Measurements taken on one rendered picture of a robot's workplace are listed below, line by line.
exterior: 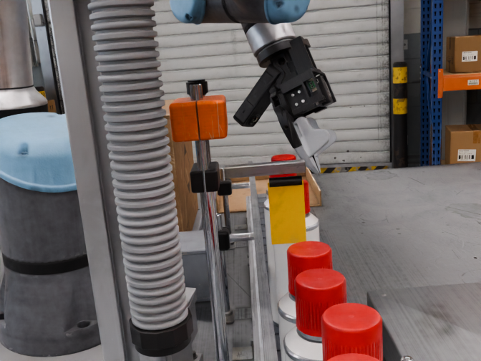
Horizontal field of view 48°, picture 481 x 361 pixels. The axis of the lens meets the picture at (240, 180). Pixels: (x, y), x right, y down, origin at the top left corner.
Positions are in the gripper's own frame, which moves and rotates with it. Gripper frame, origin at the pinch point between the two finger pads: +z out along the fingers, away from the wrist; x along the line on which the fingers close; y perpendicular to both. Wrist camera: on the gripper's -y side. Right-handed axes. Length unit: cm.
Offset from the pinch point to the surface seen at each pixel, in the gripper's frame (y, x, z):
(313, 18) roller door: -71, 350, -145
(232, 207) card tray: -36, 37, -2
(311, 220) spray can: 7.7, -28.6, 7.9
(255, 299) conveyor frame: -10.2, -14.4, 15.4
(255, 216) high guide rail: -10.1, -4.9, 4.1
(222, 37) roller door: -145, 330, -163
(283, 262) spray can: 3.4, -29.7, 10.9
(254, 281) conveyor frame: -12.2, -9.4, 13.4
